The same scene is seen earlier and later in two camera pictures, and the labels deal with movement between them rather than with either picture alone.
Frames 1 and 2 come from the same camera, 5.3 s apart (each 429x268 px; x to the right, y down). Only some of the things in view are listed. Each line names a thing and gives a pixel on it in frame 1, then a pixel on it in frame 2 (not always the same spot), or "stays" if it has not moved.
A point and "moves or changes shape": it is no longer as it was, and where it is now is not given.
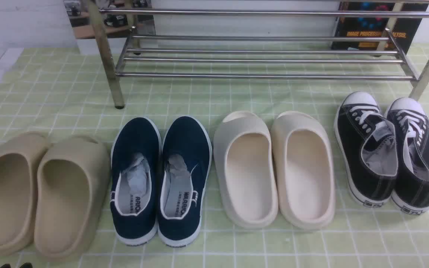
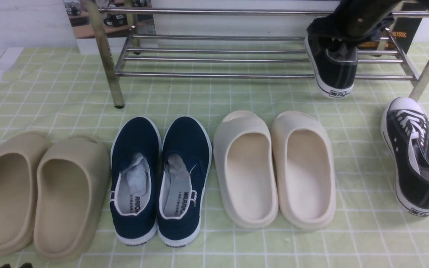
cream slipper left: [243, 155] stays
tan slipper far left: [7, 193] stays
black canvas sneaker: [417, 183] moves or changes shape
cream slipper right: [302, 160] stays
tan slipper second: [72, 197] stays
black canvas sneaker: [367, 143] -> [334, 69]
